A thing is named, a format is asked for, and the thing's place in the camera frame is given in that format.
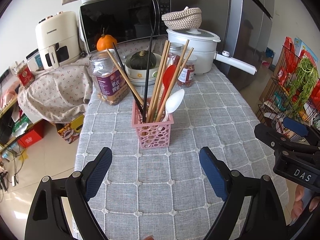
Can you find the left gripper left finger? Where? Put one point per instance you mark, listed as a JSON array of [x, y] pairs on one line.
[[95, 172]]

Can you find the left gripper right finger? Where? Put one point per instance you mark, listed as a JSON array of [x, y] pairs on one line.
[[216, 171]]

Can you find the pink perforated utensil basket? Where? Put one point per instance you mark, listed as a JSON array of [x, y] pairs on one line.
[[151, 135]]

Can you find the black chopstick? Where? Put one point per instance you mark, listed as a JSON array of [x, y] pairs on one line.
[[147, 80], [120, 66]]

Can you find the white plastic spoon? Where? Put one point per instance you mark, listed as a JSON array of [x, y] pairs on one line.
[[172, 104]]

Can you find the red silicone spoon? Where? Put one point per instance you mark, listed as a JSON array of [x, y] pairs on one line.
[[167, 77]]

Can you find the long wooden chopstick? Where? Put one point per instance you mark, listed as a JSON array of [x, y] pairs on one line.
[[183, 62]]

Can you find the right hand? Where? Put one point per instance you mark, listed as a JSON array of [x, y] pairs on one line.
[[298, 203]]

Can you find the yellow cardboard box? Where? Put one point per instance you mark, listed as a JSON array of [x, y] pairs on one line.
[[70, 132]]

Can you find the grey checked tablecloth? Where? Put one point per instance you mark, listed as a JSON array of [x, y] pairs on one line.
[[163, 192]]

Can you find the red box on floor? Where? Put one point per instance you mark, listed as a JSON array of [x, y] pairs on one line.
[[33, 135]]

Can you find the green vegetables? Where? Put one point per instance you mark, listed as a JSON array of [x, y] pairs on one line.
[[306, 80]]

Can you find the floral cloth over shelf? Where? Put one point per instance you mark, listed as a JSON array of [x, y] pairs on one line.
[[61, 95]]

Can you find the clear jar purple label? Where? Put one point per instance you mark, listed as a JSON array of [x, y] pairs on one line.
[[107, 79]]

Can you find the red goji jar white lid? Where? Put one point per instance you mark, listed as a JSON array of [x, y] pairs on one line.
[[185, 78]]

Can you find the white ceramic bowl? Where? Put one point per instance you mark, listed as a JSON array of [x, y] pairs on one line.
[[139, 75]]

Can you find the spice jar red label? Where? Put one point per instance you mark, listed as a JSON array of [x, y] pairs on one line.
[[24, 74]]

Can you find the dark green pumpkin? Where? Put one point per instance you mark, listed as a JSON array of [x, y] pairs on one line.
[[139, 60]]

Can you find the clear container blue label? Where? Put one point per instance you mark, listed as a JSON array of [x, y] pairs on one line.
[[34, 61]]

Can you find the orange tangerine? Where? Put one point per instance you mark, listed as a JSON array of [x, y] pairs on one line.
[[106, 42]]

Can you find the white electric pot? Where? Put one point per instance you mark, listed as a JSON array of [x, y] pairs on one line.
[[204, 44]]

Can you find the red goji jar metal lid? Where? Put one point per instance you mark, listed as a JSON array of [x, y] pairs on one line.
[[175, 51]]

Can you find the cream air fryer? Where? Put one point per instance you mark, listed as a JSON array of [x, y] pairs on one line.
[[57, 40]]

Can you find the grey refrigerator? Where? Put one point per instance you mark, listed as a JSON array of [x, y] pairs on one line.
[[244, 26]]

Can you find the black microwave oven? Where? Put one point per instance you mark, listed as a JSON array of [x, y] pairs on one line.
[[125, 20]]

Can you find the black wire rack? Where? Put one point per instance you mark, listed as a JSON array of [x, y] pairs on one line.
[[276, 108]]

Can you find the woven rope basket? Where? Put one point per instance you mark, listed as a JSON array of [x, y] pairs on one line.
[[189, 18]]

